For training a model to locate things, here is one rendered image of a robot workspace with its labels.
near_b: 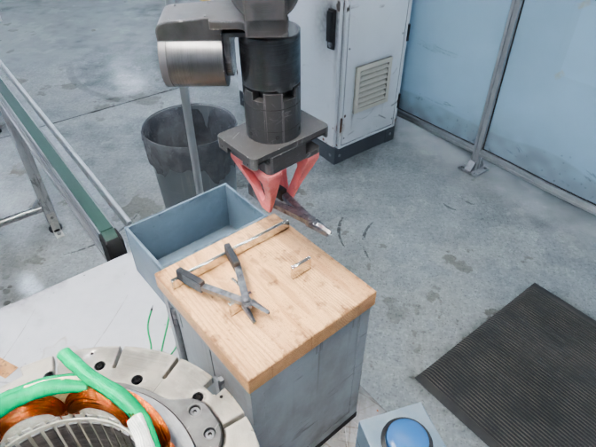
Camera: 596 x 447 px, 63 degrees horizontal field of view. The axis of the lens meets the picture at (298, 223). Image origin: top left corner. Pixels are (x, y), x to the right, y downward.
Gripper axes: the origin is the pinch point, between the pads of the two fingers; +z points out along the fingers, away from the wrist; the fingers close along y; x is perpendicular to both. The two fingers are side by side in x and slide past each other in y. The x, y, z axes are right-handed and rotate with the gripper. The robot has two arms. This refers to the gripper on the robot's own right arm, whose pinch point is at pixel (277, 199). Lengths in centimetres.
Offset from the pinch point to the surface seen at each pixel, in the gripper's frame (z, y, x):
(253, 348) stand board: 8.9, 11.2, 9.3
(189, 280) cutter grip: 6.5, 12.1, -1.4
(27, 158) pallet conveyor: 79, 1, -172
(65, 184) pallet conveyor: 41, 6, -84
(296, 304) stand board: 9.1, 3.7, 7.8
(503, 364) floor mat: 116, -91, 9
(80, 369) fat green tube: -0.7, 26.4, 7.6
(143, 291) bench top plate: 38, 9, -33
